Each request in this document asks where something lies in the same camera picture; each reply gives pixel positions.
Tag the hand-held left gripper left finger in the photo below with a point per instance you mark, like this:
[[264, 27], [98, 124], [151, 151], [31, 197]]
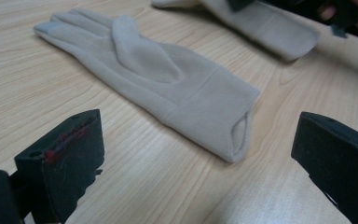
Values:
[[65, 161]]

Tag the beige glove with dark dot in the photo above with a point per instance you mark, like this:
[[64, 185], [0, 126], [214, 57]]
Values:
[[270, 28]]

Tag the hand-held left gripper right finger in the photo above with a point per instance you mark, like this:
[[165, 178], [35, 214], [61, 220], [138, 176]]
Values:
[[341, 161]]

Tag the plain beige glove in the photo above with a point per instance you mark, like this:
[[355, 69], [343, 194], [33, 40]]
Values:
[[183, 93]]

